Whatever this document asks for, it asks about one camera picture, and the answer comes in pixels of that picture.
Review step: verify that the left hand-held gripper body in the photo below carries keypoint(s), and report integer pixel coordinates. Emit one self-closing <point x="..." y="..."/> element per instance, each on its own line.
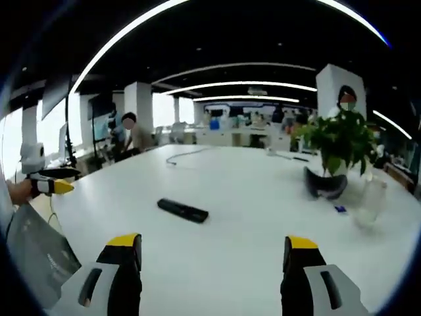
<point x="32" y="158"/>

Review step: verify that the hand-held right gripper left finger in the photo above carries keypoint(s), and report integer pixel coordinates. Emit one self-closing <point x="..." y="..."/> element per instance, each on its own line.
<point x="125" y="283"/>

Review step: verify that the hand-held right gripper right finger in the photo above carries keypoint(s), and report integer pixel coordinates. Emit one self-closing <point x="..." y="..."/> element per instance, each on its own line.
<point x="296" y="283"/>

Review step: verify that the black remote control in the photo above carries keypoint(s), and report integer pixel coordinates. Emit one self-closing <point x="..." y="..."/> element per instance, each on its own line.
<point x="182" y="210"/>

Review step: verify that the person's left hand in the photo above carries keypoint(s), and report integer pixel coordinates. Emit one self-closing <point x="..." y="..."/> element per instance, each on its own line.
<point x="19" y="192"/>

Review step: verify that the person's light shirt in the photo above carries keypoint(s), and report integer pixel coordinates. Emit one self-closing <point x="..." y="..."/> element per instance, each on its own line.
<point x="4" y="204"/>

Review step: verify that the white mesh bag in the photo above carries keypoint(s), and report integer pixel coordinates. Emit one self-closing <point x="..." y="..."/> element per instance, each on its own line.
<point x="36" y="250"/>

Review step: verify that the dark monitor screen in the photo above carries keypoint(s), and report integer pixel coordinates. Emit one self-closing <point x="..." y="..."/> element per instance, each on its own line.
<point x="98" y="108"/>

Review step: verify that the small blue item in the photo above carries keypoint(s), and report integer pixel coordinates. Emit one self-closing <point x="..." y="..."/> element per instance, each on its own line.
<point x="340" y="209"/>

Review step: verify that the black headset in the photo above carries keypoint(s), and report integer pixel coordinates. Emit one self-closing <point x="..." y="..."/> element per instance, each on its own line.
<point x="324" y="188"/>

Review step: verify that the clear plastic bottle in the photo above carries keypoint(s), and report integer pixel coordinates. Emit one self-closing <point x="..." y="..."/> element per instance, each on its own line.
<point x="371" y="200"/>

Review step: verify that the small black flat item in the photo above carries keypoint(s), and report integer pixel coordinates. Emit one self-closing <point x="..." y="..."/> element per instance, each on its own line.
<point x="301" y="159"/>

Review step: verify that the ceiling light strip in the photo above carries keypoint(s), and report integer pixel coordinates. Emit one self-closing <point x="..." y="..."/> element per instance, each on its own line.
<point x="243" y="84"/>
<point x="108" y="42"/>
<point x="246" y="98"/>

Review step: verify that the green potted plant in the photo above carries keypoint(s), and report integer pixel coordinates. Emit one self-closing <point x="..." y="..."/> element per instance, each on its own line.
<point x="342" y="138"/>

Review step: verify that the blue water jug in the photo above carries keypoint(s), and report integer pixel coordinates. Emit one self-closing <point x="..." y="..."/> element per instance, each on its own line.
<point x="214" y="124"/>

